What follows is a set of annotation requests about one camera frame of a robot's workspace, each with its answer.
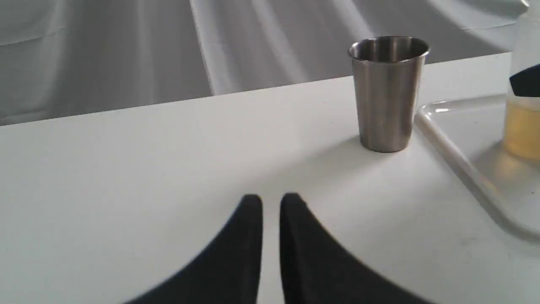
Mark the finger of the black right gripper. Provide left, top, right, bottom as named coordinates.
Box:
left=509, top=64, right=540, bottom=98

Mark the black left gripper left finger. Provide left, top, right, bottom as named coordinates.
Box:
left=130, top=194, right=264, bottom=304

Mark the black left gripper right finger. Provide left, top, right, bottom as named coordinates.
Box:
left=279, top=193, right=427, bottom=304

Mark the translucent squeeze bottle amber liquid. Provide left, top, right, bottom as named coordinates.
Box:
left=503, top=0, right=540, bottom=161

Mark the stainless steel cup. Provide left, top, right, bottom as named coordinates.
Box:
left=348, top=36, right=430, bottom=153

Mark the white plastic tray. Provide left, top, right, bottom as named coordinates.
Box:
left=415, top=94, right=540, bottom=243

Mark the grey backdrop cloth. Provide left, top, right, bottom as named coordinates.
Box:
left=0, top=0, right=529, bottom=125

